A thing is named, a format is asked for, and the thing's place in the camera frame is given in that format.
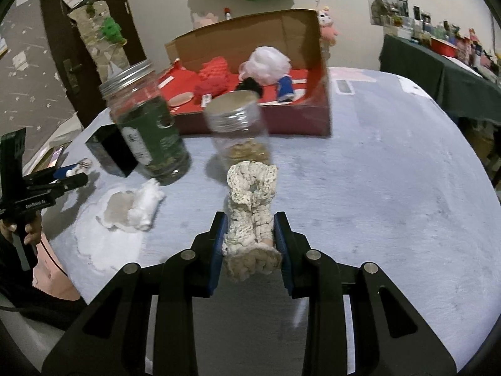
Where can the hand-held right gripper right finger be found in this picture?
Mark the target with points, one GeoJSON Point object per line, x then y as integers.
{"type": "Point", "coordinates": [282, 250]}

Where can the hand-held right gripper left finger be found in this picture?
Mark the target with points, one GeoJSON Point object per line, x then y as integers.
{"type": "Point", "coordinates": [219, 243]}

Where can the table with green cloth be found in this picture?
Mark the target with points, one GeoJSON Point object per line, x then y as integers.
{"type": "Point", "coordinates": [422, 70]}

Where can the dark brown door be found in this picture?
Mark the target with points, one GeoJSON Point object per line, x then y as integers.
{"type": "Point", "coordinates": [54, 39]}

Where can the pink plush pig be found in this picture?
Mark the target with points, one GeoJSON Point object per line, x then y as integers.
{"type": "Point", "coordinates": [203, 18]}

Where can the cardboard box with red inside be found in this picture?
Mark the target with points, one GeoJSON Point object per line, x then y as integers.
{"type": "Point", "coordinates": [250, 35]}

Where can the large jar with green contents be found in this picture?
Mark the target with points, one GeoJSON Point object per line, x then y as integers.
{"type": "Point", "coordinates": [152, 137]}

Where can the small clear glass jar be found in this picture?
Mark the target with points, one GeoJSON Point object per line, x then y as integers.
{"type": "Point", "coordinates": [238, 125]}

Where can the colourful printed box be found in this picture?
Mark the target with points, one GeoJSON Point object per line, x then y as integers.
{"type": "Point", "coordinates": [111, 149]}

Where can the red knit ball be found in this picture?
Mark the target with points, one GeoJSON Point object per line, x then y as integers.
{"type": "Point", "coordinates": [213, 68]}

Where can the black scrunchie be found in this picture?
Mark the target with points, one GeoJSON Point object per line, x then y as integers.
{"type": "Point", "coordinates": [248, 85]}

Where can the white folded cloth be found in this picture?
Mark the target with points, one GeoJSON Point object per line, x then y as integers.
{"type": "Point", "coordinates": [146, 203]}

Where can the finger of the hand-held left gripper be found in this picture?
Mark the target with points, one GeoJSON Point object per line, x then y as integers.
{"type": "Point", "coordinates": [72, 182]}
{"type": "Point", "coordinates": [58, 173]}

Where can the red knit scrunchie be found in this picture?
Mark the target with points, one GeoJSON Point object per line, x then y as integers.
{"type": "Point", "coordinates": [209, 88]}

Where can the row of bottles and jars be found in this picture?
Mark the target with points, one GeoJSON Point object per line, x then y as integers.
{"type": "Point", "coordinates": [469, 47]}

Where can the pink plush with white face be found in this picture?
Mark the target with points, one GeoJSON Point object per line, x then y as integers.
{"type": "Point", "coordinates": [328, 27]}

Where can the blue and white small toy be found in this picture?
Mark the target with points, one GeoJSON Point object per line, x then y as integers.
{"type": "Point", "coordinates": [285, 88]}

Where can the cream crochet scrunchie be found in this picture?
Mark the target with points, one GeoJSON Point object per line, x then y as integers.
{"type": "Point", "coordinates": [250, 203]}

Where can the person's left hand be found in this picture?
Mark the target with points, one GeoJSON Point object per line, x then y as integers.
{"type": "Point", "coordinates": [33, 231]}

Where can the phone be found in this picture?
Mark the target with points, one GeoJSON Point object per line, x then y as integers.
{"type": "Point", "coordinates": [56, 154]}

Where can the person's left forearm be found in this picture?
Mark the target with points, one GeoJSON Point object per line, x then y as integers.
{"type": "Point", "coordinates": [23, 282]}

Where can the hanging door organizer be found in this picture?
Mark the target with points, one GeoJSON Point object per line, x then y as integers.
{"type": "Point", "coordinates": [98, 43]}

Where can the pink mesh bath ball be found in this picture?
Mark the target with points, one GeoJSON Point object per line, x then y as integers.
{"type": "Point", "coordinates": [266, 64]}

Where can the striped bow hair clip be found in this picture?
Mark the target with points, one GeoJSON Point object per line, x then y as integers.
{"type": "Point", "coordinates": [83, 163]}

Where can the round beige powder puff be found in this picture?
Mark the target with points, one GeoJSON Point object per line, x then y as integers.
{"type": "Point", "coordinates": [182, 98]}

